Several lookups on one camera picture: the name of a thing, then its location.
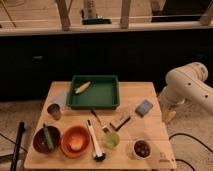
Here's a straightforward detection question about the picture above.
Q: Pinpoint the green cucumber piece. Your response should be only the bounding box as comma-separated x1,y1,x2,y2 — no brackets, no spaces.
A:
43,124,54,150

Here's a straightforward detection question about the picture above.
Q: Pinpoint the wooden block with black edge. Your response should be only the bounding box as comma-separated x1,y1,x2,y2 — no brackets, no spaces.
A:
110,115,131,131

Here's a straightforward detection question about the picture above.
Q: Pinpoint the green plastic cup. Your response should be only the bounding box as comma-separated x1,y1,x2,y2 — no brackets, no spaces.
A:
105,132,120,149

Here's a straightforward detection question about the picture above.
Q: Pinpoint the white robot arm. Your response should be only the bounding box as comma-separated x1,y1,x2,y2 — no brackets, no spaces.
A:
158,62,213,123

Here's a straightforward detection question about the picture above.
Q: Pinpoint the green plastic tray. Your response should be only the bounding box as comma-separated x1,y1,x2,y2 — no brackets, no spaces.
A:
67,75,120,110

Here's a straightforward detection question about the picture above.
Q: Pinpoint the black pole at left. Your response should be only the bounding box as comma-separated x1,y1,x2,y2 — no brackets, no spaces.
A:
10,122,25,171

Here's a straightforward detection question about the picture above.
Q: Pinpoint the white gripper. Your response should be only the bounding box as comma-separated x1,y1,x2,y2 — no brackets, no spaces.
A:
161,102,176,123

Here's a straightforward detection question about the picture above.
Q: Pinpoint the black cable on floor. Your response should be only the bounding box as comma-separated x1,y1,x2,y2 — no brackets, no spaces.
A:
168,132,213,171

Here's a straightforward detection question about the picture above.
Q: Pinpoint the yellow fruit in bowl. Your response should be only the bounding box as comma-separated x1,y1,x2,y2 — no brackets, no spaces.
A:
70,139,83,151

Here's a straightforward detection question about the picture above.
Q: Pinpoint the white cup with dark contents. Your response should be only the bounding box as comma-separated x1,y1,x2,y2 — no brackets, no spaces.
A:
132,139,151,159

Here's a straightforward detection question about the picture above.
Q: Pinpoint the orange bowl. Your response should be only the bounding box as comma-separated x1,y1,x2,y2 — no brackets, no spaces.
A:
60,126,90,159

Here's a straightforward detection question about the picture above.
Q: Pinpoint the dark brown bowl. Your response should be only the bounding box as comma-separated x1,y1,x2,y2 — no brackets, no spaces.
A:
33,126,61,154

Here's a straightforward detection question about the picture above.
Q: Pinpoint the wooden shelf rail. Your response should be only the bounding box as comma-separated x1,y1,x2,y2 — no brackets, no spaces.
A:
0,21,213,36

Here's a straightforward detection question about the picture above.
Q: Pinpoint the white handled dish brush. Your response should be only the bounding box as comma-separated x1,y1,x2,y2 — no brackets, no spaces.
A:
87,120,106,162

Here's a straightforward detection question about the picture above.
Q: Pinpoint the small metal cup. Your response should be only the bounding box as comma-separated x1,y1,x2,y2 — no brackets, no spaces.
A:
47,103,61,120

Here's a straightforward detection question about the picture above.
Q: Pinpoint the yellow corn cob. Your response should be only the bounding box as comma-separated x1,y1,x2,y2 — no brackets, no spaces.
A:
75,81,91,94

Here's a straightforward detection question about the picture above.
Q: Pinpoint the green object on shelf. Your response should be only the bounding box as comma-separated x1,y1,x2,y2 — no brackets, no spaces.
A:
82,18,112,25

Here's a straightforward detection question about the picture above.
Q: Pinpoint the blue sponge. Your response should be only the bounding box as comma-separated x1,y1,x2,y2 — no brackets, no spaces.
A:
135,100,153,117

